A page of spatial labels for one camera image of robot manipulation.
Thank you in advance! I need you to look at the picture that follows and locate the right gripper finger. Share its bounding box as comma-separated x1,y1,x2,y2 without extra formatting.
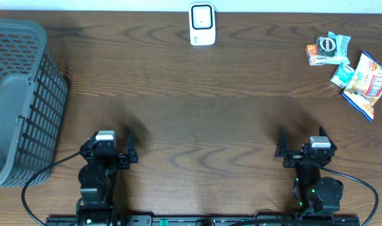
274,127,288,158
319,126,337,150

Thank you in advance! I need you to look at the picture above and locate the teal tissue pack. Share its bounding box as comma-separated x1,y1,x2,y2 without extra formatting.
330,63,354,89

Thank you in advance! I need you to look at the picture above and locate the yellow snack chip bag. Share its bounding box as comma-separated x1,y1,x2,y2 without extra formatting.
341,51,382,121

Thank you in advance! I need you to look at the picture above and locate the orange tissue pack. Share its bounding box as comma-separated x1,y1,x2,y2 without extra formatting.
305,45,327,66

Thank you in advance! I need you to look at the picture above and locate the dark green round-label packet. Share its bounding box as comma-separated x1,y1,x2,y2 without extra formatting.
316,36,337,57

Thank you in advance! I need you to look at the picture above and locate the light green wipes packet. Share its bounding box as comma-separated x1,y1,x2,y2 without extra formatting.
326,31,351,65

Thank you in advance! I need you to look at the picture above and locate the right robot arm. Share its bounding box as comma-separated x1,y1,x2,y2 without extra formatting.
274,127,344,220

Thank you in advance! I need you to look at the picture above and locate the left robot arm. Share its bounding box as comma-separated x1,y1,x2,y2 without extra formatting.
74,131,138,226

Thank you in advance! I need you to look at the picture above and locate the grey plastic mesh basket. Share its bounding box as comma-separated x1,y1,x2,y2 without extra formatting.
0,18,69,187

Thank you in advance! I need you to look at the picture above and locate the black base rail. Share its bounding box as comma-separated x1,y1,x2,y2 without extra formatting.
45,214,361,226

